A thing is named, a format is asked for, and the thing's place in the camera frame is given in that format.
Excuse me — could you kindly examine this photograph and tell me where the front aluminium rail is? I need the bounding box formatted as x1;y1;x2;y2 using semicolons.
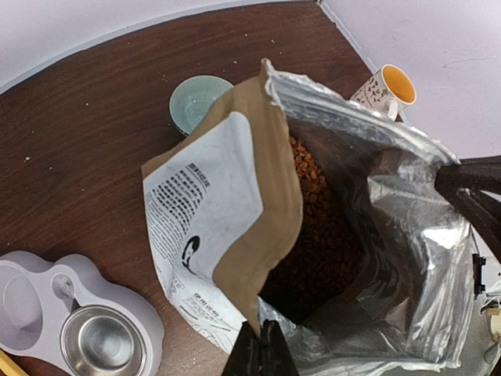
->
464;230;500;375

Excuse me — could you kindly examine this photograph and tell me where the steel bowl in feeder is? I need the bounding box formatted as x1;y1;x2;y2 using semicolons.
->
60;305;146;375

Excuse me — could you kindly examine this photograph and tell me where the dog food bag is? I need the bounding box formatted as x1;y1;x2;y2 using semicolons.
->
142;60;476;375

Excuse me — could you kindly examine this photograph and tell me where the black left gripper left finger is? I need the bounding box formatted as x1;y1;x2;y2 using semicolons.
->
222;321;260;376

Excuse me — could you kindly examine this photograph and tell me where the grey double pet feeder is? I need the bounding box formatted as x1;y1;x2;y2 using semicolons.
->
1;251;164;375

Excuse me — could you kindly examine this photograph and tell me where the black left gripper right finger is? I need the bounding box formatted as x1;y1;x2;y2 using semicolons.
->
260;320;299;376

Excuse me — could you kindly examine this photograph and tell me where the yellow plastic scoop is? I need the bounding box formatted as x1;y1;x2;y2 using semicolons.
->
0;350;27;376

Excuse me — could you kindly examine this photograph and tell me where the light green ceramic bowl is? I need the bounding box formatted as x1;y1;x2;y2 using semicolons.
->
169;75;233;136

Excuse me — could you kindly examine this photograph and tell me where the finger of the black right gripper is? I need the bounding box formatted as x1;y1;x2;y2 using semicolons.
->
434;156;500;251

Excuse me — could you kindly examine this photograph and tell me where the patterned mug yellow inside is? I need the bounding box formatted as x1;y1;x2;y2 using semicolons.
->
350;64;416;121

